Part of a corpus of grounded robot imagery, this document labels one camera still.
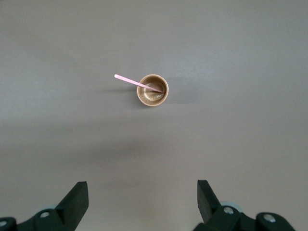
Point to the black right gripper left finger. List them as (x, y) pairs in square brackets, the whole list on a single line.
[(72, 209)]

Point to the pink chopstick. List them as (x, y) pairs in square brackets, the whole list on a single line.
[(130, 81)]

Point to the orange-brown cup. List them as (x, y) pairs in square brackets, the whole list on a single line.
[(144, 101)]

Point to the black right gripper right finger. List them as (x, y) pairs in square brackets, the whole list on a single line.
[(209, 207)]

